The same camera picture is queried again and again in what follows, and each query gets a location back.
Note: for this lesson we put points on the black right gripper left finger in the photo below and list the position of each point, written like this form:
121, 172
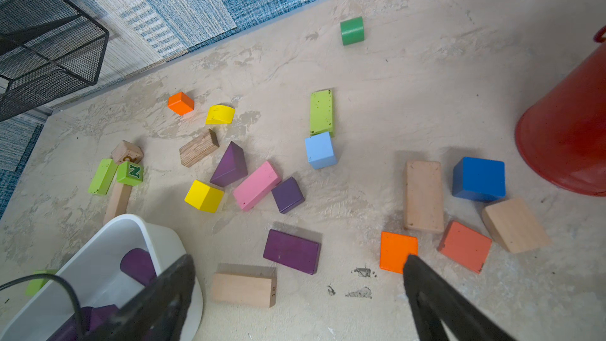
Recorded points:
158, 312

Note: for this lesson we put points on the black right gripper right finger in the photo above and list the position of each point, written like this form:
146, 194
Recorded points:
436, 305

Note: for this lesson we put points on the purple short cylinder block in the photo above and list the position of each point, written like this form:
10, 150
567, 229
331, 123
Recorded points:
138, 265

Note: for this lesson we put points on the purple rectangular block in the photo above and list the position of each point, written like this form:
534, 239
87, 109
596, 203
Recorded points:
100, 315
292, 251

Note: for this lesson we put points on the white plastic storage bin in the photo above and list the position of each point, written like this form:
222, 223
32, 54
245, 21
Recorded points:
92, 277

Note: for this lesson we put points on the terracotta square block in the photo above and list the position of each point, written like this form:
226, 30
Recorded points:
465, 246

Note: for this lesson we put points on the orange small block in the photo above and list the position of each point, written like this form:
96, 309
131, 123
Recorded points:
395, 250

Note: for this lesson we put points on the natural wood plank block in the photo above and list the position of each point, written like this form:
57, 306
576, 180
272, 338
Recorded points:
244, 290

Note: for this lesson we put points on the natural wood tall block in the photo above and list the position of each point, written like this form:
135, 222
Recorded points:
424, 197

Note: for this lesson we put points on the light wood long block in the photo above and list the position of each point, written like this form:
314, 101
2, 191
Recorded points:
118, 202

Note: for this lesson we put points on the yellow cube block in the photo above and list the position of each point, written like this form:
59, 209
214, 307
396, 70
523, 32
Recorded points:
204, 197

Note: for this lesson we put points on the lime green small cube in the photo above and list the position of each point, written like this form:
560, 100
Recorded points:
35, 285

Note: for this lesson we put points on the dark blue cube block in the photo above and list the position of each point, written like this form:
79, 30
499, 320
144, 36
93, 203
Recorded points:
479, 179

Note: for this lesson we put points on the lime green long block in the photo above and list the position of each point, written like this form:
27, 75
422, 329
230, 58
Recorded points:
103, 177

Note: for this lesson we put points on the green letter cube block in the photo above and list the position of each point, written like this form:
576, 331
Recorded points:
130, 174

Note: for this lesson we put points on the purple flat rectangular block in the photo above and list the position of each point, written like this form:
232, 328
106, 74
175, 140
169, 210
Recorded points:
292, 251

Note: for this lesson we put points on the purple triangular prism block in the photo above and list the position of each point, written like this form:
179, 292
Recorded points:
231, 168

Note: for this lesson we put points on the dark wood grain block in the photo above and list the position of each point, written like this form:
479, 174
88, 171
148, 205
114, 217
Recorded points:
201, 146

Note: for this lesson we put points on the small natural wood block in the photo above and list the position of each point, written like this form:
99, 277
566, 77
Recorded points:
127, 152

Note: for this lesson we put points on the pink rectangular block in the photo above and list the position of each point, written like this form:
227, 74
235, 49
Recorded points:
257, 186

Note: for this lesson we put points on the purple square block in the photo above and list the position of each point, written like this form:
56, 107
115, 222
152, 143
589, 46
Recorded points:
288, 195

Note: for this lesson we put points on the light blue cube block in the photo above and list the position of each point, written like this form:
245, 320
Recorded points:
320, 151

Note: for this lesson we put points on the yellow half-round block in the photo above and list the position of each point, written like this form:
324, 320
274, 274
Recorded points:
220, 115

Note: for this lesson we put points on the red pencil bucket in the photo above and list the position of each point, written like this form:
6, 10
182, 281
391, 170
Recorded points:
562, 136

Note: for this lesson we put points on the orange cube block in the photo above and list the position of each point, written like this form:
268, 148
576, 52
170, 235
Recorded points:
181, 104

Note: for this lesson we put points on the lime green rectangular block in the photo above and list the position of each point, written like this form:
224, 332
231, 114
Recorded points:
321, 113

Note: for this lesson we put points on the green cylinder block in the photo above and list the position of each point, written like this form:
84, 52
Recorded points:
352, 31

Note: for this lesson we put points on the black wire mesh shelf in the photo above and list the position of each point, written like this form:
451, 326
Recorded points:
49, 49

